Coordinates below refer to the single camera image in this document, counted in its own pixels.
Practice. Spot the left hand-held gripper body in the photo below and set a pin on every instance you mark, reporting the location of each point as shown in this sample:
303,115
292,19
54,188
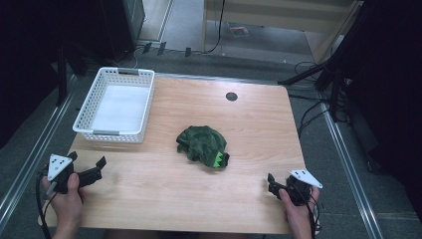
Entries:
59,165

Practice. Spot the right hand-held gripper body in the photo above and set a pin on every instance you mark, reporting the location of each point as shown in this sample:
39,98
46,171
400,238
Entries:
300,186

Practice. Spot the white perforated plastic basket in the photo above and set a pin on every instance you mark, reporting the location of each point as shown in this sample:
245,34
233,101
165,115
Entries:
119,106

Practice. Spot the green garment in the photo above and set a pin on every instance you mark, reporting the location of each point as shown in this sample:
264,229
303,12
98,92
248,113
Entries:
203,146

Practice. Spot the person's right hand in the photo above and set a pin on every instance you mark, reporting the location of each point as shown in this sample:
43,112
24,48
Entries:
297,212

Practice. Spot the person's left hand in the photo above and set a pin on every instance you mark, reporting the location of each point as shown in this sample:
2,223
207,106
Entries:
68,204

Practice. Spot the black metal stand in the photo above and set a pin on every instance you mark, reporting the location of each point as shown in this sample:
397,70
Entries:
61,73

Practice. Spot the black round table grommet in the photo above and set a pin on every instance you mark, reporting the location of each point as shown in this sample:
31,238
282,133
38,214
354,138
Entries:
231,96

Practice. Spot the black tripod stand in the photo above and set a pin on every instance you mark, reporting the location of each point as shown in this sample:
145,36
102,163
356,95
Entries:
333,76

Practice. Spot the dark curtain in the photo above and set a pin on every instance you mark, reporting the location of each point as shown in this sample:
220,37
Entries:
26,49
391,83

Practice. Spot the black tape strip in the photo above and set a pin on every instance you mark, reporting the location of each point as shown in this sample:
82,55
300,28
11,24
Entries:
188,52
147,47
161,48

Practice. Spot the black cabinet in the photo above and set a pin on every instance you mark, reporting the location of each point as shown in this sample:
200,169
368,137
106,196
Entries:
126,23

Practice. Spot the red printed paper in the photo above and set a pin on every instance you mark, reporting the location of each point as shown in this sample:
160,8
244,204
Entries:
239,31

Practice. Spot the beige wooden furniture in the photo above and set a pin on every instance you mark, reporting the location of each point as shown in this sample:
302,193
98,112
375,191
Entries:
282,15

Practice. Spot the aluminium floor rail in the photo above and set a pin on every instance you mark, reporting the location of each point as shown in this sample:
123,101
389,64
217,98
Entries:
351,172
31,159

